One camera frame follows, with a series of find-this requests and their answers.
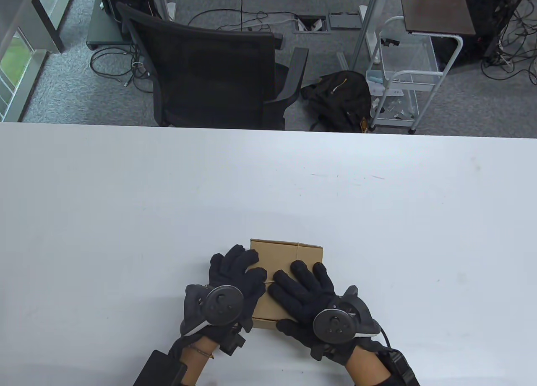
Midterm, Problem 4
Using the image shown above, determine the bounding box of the person's left hand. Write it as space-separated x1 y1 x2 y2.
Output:
185 245 268 344

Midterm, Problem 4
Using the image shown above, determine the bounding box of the person's right hand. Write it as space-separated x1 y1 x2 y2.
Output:
268 260 378 365

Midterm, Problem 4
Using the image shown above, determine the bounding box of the brown cardboard box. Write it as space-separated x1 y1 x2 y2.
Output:
250 239 324 330

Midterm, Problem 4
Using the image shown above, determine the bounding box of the thin tan string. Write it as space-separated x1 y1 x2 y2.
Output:
262 243 300 286

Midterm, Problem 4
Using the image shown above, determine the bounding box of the person's right forearm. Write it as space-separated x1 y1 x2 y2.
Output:
346 346 393 386

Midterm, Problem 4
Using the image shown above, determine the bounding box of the person's left forearm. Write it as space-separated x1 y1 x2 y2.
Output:
182 335 219 386

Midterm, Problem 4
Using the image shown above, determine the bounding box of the open floor outlet box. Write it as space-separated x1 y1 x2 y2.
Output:
292 15 332 34

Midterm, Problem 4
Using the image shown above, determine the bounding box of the grey handheld controller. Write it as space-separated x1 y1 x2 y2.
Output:
180 283 245 337
313 285 382 344

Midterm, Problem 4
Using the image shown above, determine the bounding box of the black mesh office chair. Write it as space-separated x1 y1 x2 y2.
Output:
116 2 309 130

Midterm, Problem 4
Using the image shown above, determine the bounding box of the black backpack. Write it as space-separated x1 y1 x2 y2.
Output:
300 70 373 133

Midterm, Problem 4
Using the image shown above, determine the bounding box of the grey floor cover plate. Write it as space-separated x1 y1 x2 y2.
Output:
328 12 361 29

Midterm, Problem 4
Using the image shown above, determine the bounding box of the grey metal desk leg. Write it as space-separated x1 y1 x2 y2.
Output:
352 0 383 70

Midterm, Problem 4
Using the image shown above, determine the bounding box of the grey base platform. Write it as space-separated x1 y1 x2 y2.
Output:
86 0 126 51

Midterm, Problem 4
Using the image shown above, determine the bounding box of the dark brown desk top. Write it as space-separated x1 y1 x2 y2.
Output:
399 0 477 35

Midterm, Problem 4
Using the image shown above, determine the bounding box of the grey pillar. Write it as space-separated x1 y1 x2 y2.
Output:
0 0 65 53

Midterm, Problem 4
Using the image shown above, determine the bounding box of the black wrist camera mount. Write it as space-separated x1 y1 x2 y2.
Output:
218 327 246 355

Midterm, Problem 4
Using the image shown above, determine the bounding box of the black strapped wrist pack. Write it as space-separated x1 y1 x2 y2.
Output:
378 347 421 386
133 350 188 386

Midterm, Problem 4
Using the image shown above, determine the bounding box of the black floor cable tangle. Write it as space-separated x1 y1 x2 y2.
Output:
480 0 537 86
90 46 156 94

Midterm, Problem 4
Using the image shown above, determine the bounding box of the white wire cart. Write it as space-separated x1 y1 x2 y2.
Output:
366 16 464 135

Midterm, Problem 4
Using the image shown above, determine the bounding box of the long black floor cable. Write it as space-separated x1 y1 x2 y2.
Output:
188 0 302 30

